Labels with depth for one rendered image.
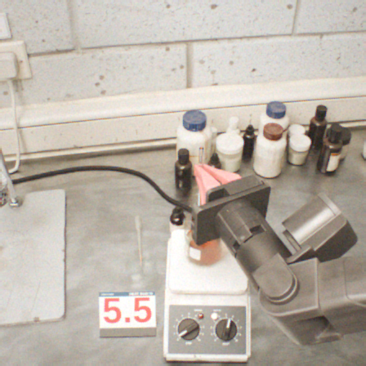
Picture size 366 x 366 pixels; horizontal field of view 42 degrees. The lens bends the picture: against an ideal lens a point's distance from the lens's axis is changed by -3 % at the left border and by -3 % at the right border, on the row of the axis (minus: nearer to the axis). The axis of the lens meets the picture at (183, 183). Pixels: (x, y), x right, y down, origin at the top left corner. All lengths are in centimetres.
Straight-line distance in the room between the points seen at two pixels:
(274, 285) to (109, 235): 50
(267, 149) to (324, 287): 55
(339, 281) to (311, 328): 6
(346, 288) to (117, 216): 58
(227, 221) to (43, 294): 40
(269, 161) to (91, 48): 42
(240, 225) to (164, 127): 55
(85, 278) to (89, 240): 9
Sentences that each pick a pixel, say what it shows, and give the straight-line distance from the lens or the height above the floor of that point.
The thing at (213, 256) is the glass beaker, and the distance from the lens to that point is 74.
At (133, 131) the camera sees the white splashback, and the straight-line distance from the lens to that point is 107.
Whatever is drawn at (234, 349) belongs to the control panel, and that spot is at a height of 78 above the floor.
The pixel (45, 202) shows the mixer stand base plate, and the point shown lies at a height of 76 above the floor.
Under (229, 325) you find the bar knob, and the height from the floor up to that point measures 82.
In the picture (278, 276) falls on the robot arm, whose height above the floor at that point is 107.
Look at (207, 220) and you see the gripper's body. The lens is 59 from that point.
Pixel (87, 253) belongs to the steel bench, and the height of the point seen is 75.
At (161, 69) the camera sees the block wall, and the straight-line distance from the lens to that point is 105.
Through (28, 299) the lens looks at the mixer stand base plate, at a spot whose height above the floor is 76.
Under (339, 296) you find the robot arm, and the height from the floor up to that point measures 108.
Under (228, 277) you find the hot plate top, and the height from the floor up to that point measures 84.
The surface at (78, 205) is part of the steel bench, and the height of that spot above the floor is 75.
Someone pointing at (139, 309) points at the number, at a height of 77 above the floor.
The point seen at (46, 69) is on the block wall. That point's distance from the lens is 104.
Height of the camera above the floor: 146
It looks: 44 degrees down
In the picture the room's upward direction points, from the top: straight up
